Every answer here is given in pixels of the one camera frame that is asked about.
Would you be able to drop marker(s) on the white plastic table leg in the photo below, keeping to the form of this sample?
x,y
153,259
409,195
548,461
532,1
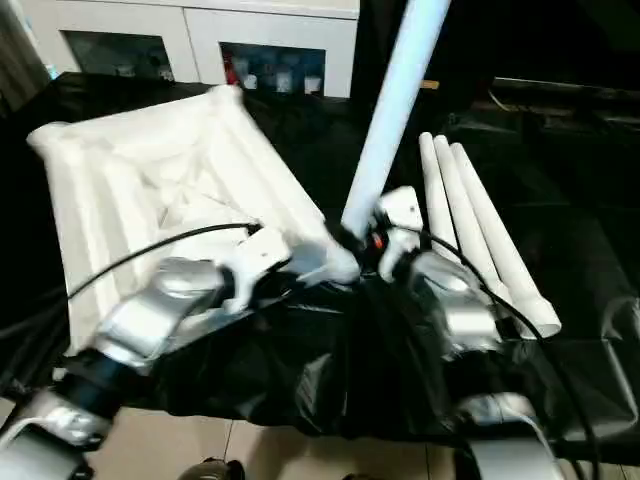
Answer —
x,y
500,250
432,190
395,100
465,220

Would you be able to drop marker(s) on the white plastic table top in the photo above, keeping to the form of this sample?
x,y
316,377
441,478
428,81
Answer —
x,y
150,170

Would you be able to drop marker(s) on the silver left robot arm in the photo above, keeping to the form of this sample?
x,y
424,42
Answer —
x,y
150,320

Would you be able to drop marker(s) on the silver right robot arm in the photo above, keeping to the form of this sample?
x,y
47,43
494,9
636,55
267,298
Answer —
x,y
460,310

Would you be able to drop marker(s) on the black work mat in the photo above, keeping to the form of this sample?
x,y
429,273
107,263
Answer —
x,y
320,360

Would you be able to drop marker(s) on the small tan block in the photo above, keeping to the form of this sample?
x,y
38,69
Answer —
x,y
429,84

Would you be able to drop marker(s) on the white glass-door cabinet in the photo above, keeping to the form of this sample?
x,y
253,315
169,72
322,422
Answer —
x,y
200,40

